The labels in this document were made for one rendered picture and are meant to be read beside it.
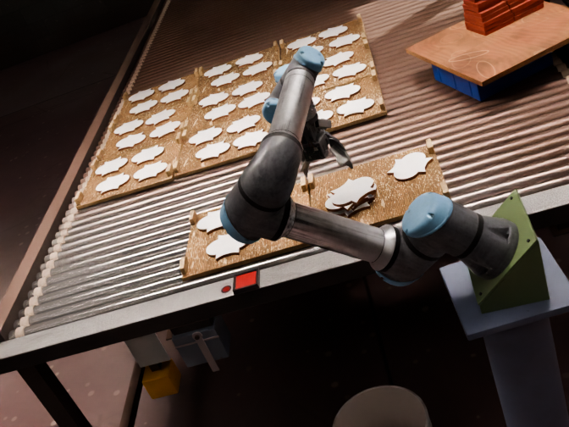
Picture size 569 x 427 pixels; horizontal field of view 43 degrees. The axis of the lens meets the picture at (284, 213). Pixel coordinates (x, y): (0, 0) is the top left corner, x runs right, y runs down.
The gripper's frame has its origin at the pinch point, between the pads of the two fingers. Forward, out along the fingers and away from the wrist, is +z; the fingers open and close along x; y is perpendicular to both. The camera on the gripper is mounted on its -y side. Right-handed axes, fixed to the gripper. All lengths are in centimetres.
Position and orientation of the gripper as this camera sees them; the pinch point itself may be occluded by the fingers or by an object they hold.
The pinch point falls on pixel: (329, 171)
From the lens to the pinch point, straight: 216.2
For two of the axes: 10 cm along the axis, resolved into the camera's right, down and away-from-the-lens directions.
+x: 8.9, -1.3, -4.4
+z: 3.6, 7.9, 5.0
